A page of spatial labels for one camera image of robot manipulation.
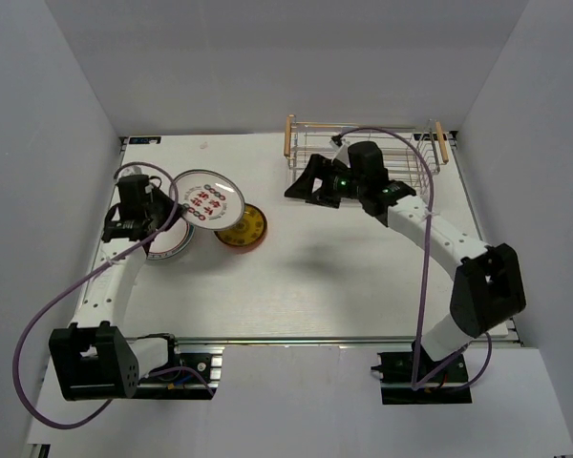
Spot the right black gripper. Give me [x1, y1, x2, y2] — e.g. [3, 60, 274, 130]
[285, 155, 366, 209]

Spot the white plate green rim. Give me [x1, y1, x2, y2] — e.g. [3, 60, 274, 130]
[148, 219, 195, 254]

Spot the white plate red lettering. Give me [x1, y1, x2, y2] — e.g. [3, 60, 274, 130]
[146, 249, 188, 265]

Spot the yellow patterned plate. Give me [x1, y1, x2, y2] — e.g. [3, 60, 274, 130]
[225, 203, 268, 233]

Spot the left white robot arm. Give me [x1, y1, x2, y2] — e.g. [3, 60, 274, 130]
[49, 174, 183, 401]

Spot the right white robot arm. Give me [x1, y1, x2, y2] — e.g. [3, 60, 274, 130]
[285, 141, 526, 381]

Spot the black label sticker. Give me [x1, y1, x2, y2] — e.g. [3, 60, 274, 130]
[128, 136, 161, 145]

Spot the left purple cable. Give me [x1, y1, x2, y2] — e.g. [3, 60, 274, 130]
[13, 161, 216, 430]

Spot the purple cable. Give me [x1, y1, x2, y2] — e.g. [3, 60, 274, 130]
[13, 161, 216, 430]
[333, 126, 494, 392]

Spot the metal wire dish rack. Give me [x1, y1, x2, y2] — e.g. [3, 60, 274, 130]
[284, 114, 449, 199]

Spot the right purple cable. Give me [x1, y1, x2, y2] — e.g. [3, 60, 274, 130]
[333, 126, 494, 392]

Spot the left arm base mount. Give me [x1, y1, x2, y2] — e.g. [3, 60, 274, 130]
[134, 334, 223, 401]

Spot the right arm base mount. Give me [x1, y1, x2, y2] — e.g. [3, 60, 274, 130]
[371, 348, 473, 406]

